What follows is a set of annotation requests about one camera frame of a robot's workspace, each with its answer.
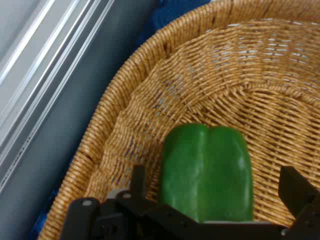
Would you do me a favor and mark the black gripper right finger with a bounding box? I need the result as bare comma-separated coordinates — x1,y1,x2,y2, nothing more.
278,166,320,240

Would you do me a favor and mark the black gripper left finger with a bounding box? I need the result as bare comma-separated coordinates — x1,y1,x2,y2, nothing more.
61,164,198,240

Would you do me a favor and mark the green bell pepper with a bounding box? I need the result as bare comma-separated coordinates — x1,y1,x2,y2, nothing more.
159,123,254,224

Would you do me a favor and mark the woven wicker basket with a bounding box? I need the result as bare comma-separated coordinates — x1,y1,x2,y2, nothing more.
37,0,320,240

